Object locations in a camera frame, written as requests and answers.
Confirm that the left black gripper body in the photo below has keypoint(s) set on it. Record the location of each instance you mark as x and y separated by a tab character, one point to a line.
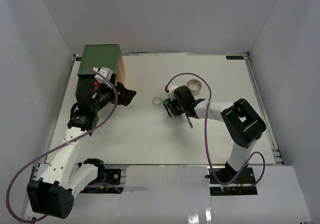
105	97

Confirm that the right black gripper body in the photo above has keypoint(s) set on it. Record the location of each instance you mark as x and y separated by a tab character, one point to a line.
178	108

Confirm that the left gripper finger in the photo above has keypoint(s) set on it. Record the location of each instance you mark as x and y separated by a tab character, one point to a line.
126	96
121	88

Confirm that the green drawer box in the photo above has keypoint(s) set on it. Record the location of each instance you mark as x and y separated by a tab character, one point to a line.
98	56

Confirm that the green highlighter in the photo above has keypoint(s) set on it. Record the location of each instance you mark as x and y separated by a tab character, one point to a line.
166	103

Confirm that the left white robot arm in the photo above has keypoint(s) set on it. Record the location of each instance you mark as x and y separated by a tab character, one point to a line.
54	193

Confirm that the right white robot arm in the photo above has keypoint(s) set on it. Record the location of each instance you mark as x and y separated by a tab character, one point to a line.
243	123

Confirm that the orange cardboard box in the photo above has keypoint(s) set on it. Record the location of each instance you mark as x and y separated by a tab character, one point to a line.
121	70

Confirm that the green pen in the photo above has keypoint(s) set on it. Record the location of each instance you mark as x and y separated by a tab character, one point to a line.
168	112

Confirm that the large white tape roll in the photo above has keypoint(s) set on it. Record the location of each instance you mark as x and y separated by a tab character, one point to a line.
195	86

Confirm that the red pen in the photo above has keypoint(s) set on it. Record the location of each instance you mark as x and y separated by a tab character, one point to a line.
189	122

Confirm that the small clear tape roll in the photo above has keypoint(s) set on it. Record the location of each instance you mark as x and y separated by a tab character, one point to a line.
157	101

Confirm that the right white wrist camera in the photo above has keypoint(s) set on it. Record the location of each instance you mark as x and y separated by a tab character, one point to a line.
169	89

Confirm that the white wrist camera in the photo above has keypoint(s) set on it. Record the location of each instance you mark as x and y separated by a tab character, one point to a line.
106	75
169	89

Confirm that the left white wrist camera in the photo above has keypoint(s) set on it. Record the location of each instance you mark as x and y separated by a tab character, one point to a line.
106	75

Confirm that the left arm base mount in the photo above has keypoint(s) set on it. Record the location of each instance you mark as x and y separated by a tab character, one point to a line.
113	183

